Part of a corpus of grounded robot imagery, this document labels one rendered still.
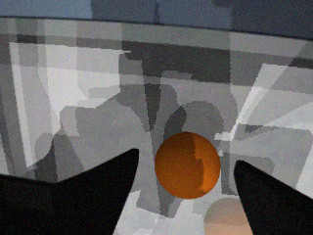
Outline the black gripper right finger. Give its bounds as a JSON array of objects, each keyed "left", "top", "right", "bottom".
[{"left": 233, "top": 160, "right": 313, "bottom": 235}]

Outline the translucent tan ball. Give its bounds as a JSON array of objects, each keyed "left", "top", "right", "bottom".
[{"left": 203, "top": 198, "right": 252, "bottom": 235}]

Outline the orange-brown ball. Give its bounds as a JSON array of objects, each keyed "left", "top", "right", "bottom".
[{"left": 155, "top": 132, "right": 221, "bottom": 200}]

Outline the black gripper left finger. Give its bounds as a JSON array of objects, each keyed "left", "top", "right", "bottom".
[{"left": 0, "top": 148, "right": 139, "bottom": 235}]

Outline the clear l-shaped low wall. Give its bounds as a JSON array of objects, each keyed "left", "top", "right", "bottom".
[{"left": 0, "top": 18, "right": 313, "bottom": 178}]

